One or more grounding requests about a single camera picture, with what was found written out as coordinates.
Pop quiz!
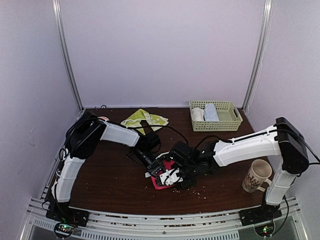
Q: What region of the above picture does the light blue rolled towel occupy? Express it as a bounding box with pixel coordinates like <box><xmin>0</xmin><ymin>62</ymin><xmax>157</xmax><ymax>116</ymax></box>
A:
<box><xmin>204</xmin><ymin>103</ymin><xmax>220</xmax><ymax>122</ymax></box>

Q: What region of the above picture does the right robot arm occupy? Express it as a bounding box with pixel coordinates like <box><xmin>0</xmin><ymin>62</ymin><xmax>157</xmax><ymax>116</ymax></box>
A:
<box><xmin>166</xmin><ymin>117</ymin><xmax>313</xmax><ymax>221</ymax></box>

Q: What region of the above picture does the left aluminium corner post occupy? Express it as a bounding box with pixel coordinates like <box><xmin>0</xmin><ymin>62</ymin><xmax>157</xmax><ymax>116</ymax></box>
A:
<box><xmin>52</xmin><ymin>0</ymin><xmax>84</xmax><ymax>112</ymax></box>

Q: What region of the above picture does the red patterned bowl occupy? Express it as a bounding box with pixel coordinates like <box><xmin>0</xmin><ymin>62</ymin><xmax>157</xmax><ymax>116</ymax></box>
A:
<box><xmin>98</xmin><ymin>116</ymin><xmax>109</xmax><ymax>121</ymax></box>

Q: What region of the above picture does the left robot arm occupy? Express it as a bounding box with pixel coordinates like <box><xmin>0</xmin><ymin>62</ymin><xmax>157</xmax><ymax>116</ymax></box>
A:
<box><xmin>50</xmin><ymin>111</ymin><xmax>166</xmax><ymax>222</ymax></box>

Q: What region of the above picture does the right aluminium corner post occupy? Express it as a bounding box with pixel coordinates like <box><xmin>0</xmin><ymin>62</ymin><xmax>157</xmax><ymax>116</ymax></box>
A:
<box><xmin>242</xmin><ymin>0</ymin><xmax>274</xmax><ymax>114</ymax></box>

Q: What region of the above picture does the aluminium front rail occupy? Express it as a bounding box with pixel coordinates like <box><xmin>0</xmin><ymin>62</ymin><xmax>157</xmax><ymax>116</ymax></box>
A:
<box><xmin>18</xmin><ymin>197</ymin><xmax>310</xmax><ymax>240</ymax></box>

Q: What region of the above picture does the pink towel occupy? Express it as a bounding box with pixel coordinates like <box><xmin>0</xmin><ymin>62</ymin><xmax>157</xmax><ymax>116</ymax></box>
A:
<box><xmin>151</xmin><ymin>160</ymin><xmax>174</xmax><ymax>191</ymax></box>

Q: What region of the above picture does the circuit board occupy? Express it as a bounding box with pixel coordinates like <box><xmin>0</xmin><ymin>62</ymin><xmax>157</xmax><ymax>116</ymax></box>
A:
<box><xmin>53</xmin><ymin>222</ymin><xmax>75</xmax><ymax>238</ymax></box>
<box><xmin>254</xmin><ymin>223</ymin><xmax>275</xmax><ymax>238</ymax></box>

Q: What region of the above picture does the left circuit board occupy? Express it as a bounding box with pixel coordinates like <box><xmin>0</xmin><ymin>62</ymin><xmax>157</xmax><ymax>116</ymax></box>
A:
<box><xmin>53</xmin><ymin>222</ymin><xmax>75</xmax><ymax>238</ymax></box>

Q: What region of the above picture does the aluminium corner post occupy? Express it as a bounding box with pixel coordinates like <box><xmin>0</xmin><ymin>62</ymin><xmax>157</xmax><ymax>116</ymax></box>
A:
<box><xmin>52</xmin><ymin>0</ymin><xmax>84</xmax><ymax>112</ymax></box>
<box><xmin>242</xmin><ymin>0</ymin><xmax>274</xmax><ymax>114</ymax></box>

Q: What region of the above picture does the green plastic basket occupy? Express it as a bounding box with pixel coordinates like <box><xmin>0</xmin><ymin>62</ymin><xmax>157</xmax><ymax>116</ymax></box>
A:
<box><xmin>189</xmin><ymin>100</ymin><xmax>243</xmax><ymax>132</ymax></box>

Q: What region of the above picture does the white rolled towel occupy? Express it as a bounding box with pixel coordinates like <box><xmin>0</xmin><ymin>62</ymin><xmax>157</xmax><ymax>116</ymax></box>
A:
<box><xmin>191</xmin><ymin>107</ymin><xmax>205</xmax><ymax>122</ymax></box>

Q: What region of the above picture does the cream mug red pattern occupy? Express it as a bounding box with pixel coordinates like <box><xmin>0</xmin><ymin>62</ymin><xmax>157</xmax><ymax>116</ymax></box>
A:
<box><xmin>242</xmin><ymin>159</ymin><xmax>273</xmax><ymax>193</ymax></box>

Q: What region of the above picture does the green patterned towel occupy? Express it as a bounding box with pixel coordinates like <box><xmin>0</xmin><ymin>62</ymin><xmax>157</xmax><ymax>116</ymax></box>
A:
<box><xmin>120</xmin><ymin>108</ymin><xmax>169</xmax><ymax>132</ymax></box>

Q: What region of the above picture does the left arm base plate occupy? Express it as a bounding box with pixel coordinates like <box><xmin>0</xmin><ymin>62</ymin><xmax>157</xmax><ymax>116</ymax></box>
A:
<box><xmin>45</xmin><ymin>205</ymin><xmax>90</xmax><ymax>227</ymax></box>

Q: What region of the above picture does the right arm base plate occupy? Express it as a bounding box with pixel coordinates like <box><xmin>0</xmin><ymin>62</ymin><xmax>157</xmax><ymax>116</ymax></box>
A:
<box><xmin>239</xmin><ymin>205</ymin><xmax>282</xmax><ymax>226</ymax></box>

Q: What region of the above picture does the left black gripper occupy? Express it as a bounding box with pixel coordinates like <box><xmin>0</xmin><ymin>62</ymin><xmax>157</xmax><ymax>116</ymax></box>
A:
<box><xmin>131</xmin><ymin>148</ymin><xmax>165</xmax><ymax>180</ymax></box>

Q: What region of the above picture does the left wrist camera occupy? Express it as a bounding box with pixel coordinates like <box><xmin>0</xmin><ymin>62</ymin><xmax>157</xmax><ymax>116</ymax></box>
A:
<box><xmin>154</xmin><ymin>151</ymin><xmax>172</xmax><ymax>163</ymax></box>

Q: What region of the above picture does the right circuit board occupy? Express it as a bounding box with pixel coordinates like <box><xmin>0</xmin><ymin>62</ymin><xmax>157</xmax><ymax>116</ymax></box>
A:
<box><xmin>254</xmin><ymin>223</ymin><xmax>275</xmax><ymax>238</ymax></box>

